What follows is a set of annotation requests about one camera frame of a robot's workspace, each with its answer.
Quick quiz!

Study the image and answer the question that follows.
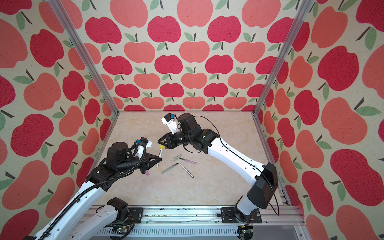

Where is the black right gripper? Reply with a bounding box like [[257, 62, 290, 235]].
[[155, 128, 192, 149]]

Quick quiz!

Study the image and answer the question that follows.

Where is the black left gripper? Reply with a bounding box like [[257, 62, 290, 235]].
[[117, 152, 162, 175]]

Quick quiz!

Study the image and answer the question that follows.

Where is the white yellow-tipped pen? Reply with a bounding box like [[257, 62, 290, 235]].
[[156, 149, 163, 169]]

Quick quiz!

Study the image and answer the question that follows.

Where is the white brown-tipped pen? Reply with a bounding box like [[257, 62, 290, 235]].
[[179, 163, 195, 178]]

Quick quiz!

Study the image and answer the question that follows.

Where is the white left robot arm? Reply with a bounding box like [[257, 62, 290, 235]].
[[24, 138, 162, 240]]

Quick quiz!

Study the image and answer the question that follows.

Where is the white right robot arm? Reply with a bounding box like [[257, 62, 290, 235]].
[[158, 129, 279, 223]]

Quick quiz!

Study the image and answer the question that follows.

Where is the light green pen cap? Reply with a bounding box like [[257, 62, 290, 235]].
[[174, 155, 182, 161]]

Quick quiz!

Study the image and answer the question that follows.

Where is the light green pen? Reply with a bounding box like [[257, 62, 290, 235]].
[[161, 163, 179, 174]]

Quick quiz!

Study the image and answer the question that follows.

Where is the purple pen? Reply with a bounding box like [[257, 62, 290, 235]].
[[178, 158, 198, 165]]

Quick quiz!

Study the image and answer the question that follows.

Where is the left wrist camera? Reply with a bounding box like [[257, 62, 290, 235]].
[[134, 137, 152, 159]]

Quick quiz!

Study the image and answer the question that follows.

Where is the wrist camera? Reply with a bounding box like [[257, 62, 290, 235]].
[[162, 113, 182, 135], [134, 137, 152, 159]]

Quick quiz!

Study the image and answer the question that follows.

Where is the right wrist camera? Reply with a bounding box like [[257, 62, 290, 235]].
[[162, 113, 182, 135]]

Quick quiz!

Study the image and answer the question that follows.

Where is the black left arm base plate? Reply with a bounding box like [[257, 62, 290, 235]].
[[118, 207, 144, 224]]

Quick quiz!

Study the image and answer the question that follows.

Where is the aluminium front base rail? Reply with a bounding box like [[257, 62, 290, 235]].
[[50, 205, 310, 240]]

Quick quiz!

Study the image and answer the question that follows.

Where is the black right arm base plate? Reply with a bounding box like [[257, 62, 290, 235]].
[[217, 207, 262, 224]]

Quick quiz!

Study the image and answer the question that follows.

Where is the aluminium left rear corner post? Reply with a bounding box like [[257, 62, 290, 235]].
[[48, 0, 120, 117]]

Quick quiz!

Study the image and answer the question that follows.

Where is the aluminium corner post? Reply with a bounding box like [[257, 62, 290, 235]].
[[48, 0, 120, 117], [252, 0, 315, 119]]

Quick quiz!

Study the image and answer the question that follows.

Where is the aluminium right rear corner post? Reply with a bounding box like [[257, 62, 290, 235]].
[[252, 0, 315, 119]]

